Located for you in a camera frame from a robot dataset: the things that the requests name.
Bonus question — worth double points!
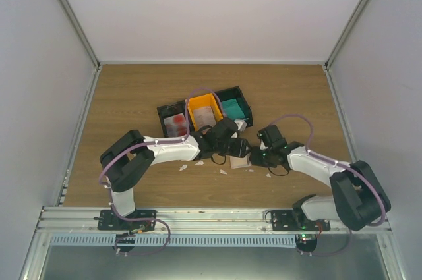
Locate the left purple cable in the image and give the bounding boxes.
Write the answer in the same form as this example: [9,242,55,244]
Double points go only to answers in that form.
[98,87,227,221]

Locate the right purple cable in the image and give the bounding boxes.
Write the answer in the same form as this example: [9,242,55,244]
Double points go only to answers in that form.
[268,114,390,227]

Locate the orange bin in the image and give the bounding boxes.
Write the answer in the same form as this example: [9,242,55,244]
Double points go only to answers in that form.
[185,93,224,131]

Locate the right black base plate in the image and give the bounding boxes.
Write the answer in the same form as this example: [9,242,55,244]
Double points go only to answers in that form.
[268,209,331,232]

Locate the red white cards stack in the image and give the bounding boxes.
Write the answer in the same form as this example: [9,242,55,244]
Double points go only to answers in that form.
[164,113,187,137]

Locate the aluminium corner post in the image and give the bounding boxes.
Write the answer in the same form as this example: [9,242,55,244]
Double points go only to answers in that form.
[323,0,370,71]
[58,0,101,71]

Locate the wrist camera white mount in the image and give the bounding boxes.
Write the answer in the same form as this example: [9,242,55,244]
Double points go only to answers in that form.
[234,119,247,132]
[260,140,268,150]

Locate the purple cable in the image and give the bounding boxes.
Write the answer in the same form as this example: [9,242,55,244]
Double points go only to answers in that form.
[98,87,227,221]
[268,114,390,227]

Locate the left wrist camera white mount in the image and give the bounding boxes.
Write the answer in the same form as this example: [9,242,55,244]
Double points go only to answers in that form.
[234,119,247,132]

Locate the black bin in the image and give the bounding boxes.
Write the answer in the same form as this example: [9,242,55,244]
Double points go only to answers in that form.
[157,100,194,138]
[216,86,253,128]

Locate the right aluminium corner post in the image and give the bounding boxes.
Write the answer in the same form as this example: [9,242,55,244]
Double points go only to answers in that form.
[323,0,370,71]

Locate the left aluminium corner post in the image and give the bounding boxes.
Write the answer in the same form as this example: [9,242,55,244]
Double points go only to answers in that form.
[58,0,101,71]

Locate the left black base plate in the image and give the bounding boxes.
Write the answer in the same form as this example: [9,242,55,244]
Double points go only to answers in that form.
[94,209,157,233]

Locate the grey slotted cable duct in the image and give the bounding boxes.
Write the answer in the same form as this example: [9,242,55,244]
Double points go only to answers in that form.
[50,233,296,248]

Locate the teal cards stack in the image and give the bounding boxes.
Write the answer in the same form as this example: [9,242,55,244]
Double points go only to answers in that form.
[222,99,247,120]

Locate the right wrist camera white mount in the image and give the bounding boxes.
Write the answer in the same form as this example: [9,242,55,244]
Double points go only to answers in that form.
[260,140,268,150]

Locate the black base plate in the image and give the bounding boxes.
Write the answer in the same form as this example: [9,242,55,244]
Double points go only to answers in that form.
[94,209,157,233]
[268,209,331,232]

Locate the white pink cards stack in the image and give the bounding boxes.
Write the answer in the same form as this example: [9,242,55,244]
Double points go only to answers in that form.
[193,106,216,129]

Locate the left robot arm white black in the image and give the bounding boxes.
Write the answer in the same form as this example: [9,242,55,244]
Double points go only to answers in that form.
[99,117,251,230]

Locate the aluminium rail frame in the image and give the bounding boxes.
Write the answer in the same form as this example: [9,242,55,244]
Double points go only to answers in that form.
[36,206,396,237]

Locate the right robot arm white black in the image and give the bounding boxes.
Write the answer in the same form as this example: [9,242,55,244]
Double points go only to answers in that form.
[250,125,392,231]

